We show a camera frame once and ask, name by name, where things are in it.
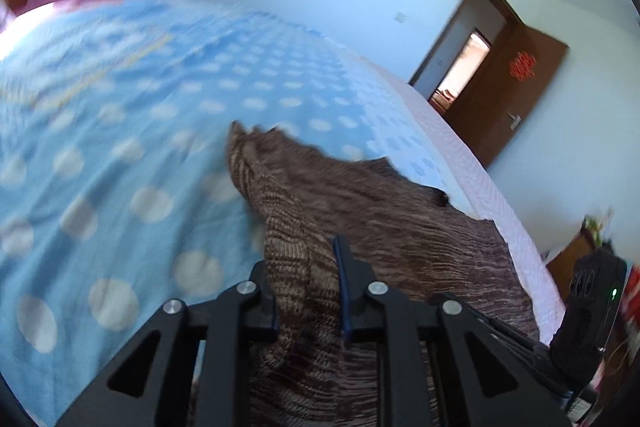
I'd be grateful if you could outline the green patterned cloth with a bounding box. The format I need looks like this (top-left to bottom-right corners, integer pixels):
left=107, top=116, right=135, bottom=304
left=582, top=207, right=616, bottom=249

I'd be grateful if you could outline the brown wooden desk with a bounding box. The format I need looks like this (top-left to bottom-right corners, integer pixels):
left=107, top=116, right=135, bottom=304
left=545, top=227, right=599, bottom=289

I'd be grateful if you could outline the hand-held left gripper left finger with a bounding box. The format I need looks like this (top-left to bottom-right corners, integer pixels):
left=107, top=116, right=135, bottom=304
left=55, top=259, right=280, bottom=427

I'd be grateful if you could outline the red paper door decoration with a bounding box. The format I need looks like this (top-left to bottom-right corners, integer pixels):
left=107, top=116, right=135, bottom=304
left=509, top=52, right=536, bottom=80

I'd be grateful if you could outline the blue and pink dotted bedsheet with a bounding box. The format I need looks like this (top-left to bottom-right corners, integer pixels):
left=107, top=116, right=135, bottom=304
left=0, top=0, right=568, bottom=413

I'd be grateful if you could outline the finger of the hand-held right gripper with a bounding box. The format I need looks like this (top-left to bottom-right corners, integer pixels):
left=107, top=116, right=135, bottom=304
left=475, top=307, right=563, bottom=400

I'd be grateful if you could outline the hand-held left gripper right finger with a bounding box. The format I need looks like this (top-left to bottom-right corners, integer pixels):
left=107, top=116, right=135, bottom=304
left=332, top=234, right=572, bottom=427

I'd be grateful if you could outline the brown knitted sweater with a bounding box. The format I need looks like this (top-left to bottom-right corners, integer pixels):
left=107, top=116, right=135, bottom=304
left=226, top=121, right=541, bottom=427

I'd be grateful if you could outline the brown wooden door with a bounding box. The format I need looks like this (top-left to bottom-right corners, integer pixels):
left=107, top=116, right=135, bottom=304
left=445, top=22, right=571, bottom=168

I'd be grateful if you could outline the brown door frame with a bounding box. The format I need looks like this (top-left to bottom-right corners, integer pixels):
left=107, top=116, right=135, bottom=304
left=407, top=0, right=523, bottom=108

